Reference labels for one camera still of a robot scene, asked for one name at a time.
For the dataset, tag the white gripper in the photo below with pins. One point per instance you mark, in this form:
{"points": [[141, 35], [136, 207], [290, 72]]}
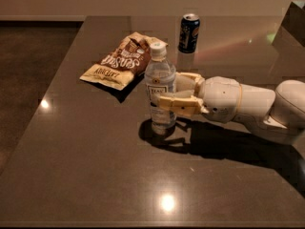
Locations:
{"points": [[221, 95]]}

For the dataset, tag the clear plastic water bottle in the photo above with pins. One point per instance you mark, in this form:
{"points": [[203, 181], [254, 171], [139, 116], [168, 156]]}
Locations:
{"points": [[160, 79]]}

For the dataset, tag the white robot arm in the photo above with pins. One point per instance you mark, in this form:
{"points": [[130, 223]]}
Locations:
{"points": [[277, 115]]}

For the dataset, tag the dark blue soda can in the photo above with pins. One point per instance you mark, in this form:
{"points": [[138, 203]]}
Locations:
{"points": [[189, 30]]}

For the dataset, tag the brown chips bag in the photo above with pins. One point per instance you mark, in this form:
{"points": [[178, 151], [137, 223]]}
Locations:
{"points": [[120, 67]]}

